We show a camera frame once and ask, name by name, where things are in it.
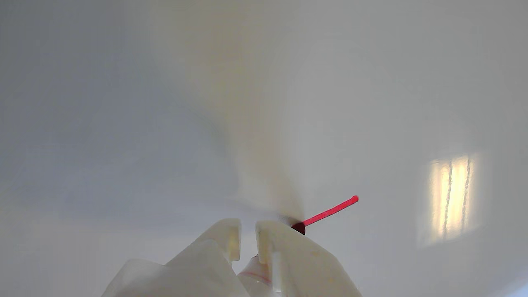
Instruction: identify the white whiteboard with metal frame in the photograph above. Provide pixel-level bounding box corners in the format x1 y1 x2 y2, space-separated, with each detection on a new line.
0 0 528 297

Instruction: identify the red whiteboard marker pen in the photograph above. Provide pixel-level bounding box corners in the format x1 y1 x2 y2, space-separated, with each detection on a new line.
236 222 306 297

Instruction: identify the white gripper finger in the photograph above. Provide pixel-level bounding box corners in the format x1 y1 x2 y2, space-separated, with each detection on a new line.
101 218 250 297
255 220 363 297

